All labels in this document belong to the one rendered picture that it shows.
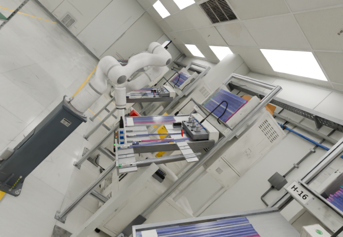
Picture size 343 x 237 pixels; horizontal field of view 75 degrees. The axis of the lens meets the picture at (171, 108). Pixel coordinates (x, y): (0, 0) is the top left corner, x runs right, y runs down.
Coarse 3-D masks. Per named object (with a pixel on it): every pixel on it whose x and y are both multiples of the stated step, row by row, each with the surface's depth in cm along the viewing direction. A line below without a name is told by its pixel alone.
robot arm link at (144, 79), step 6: (144, 72) 177; (138, 78) 174; (144, 78) 174; (126, 84) 179; (132, 84) 174; (138, 84) 173; (144, 84) 175; (126, 90) 181; (132, 90) 181; (114, 96) 177
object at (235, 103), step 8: (216, 96) 222; (224, 96) 211; (232, 96) 202; (208, 104) 222; (216, 104) 211; (224, 104) 201; (232, 104) 192; (240, 104) 184; (216, 112) 201; (232, 112) 184; (224, 120) 184
